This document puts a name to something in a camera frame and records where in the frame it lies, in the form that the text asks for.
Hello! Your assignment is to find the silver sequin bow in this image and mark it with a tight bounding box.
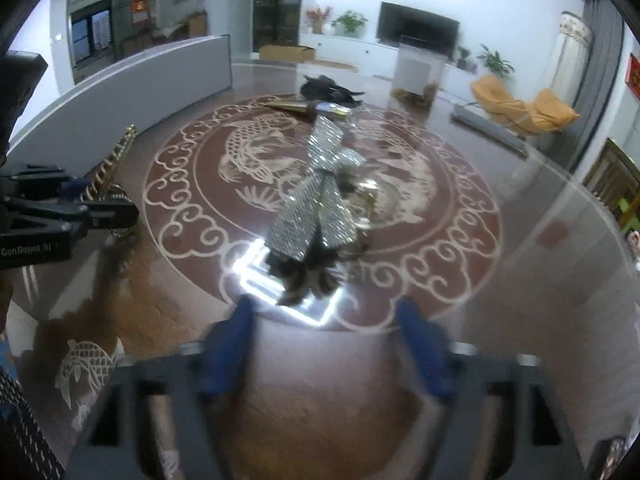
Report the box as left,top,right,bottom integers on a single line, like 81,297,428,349
265,116,366,262

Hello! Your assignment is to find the gold tube with cap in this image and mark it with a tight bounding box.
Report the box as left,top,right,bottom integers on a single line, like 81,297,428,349
265,100,352,120

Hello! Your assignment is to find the black feather hair clip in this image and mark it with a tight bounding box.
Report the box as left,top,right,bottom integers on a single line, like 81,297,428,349
299,75,363,108

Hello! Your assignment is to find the large white cardboard box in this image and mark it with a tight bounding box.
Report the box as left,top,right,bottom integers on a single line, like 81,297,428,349
6,35,232,176

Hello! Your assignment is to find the smartphone with red screen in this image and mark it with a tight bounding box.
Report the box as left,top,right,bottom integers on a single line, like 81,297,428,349
586,436,628,480

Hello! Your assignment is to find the grey laptop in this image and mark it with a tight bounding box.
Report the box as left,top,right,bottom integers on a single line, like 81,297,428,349
450,104,529,158

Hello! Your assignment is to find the wooden dining chair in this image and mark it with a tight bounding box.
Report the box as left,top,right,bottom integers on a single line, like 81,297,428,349
582,138,640,232

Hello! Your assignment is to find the orange lounge chair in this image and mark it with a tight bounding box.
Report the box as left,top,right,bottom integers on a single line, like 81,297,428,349
470,75,580,136

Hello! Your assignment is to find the small potted plant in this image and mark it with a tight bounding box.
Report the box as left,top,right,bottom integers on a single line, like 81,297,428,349
457,47,471,70

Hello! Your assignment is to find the green potted plant right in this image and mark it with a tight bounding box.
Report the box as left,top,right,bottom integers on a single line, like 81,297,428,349
476,44,515,79

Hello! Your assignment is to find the green potted plant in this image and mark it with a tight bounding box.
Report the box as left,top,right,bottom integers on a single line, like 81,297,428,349
332,10,368,37
476,44,515,79

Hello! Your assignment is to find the dark bookshelf cabinet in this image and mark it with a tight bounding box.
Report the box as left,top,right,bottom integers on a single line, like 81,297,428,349
253,0,302,52

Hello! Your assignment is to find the white tv cabinet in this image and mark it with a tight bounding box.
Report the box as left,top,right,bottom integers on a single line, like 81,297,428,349
299,34,478,96

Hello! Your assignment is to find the red flower vase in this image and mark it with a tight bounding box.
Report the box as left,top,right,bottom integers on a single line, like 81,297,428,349
305,6,332,35

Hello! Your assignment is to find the grey curtain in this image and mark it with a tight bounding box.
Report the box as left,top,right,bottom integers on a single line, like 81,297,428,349
551,0,625,172

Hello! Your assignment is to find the green potted plant left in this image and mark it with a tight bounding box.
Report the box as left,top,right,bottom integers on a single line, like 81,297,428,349
332,10,368,37

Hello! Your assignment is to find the black television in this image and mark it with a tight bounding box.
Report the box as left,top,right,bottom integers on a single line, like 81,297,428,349
376,2,460,58

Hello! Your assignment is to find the white standing air conditioner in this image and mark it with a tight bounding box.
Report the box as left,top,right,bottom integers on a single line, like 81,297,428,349
542,11,593,105

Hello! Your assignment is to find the red wall hanging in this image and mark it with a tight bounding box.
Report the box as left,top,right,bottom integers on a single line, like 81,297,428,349
625,53,640,99

